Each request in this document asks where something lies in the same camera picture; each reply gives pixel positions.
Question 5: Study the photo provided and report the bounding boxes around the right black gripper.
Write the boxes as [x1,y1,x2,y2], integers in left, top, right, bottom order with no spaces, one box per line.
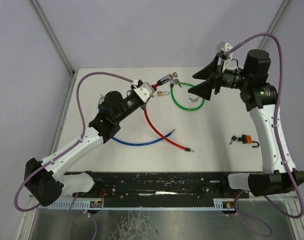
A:
[188,54,250,101]

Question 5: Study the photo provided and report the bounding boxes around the brass padlock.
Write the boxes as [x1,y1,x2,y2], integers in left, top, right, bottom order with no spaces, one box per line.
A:
[157,91,170,97]

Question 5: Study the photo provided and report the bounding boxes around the green lock keys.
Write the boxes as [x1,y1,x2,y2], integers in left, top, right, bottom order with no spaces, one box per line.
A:
[189,97,199,103]

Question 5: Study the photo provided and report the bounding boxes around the red lock keys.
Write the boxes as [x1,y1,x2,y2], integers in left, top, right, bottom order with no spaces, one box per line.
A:
[170,72,182,88]

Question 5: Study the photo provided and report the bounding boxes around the green cable lock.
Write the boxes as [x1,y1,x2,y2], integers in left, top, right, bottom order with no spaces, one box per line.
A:
[170,83,205,112]

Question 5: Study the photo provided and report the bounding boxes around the red cable lock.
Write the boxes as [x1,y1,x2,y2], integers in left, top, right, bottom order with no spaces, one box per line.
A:
[143,74,195,153]

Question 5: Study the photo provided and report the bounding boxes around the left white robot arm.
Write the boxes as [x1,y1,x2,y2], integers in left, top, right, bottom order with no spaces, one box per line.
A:
[23,87,153,207]

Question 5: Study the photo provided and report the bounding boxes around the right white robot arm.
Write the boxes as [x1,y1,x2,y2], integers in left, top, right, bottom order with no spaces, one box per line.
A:
[188,49,304,197]

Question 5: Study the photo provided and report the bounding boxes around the black head key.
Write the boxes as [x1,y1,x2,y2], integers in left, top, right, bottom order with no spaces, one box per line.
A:
[229,135,238,145]

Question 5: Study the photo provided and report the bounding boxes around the orange black padlock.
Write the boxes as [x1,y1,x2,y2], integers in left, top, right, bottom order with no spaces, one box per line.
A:
[237,134,260,148]

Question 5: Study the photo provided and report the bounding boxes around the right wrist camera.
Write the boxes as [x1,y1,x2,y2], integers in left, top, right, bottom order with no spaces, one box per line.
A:
[216,41,233,71]

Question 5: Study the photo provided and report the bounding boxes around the blue cable lock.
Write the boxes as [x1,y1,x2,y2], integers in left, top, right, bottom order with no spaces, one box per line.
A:
[98,95,175,147]

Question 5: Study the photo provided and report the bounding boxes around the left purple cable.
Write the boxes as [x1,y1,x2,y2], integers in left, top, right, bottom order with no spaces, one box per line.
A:
[14,71,139,240]

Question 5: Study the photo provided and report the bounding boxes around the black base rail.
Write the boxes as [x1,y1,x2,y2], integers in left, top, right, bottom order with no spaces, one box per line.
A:
[78,171,238,209]

